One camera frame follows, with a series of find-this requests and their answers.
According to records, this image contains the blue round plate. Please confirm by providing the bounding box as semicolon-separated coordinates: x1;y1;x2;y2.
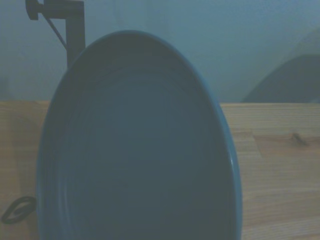
36;29;244;240

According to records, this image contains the black wire plate stand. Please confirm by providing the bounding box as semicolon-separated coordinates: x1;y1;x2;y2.
0;195;37;225

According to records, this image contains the black camera stand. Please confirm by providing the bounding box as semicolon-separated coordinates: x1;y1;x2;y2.
24;0;86;69

